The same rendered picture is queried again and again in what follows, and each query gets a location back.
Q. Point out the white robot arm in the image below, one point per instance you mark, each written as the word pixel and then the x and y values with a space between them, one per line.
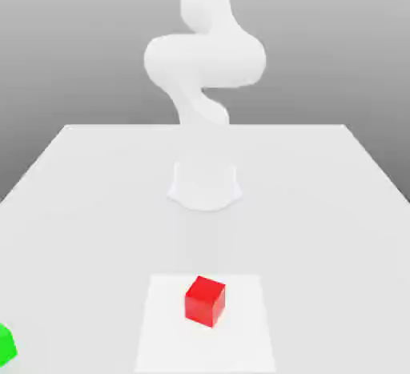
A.
pixel 205 60

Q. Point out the small red cube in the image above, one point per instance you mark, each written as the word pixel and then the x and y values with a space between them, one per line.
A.
pixel 205 302

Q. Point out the small green cube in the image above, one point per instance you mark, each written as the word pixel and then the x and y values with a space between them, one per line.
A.
pixel 5 345

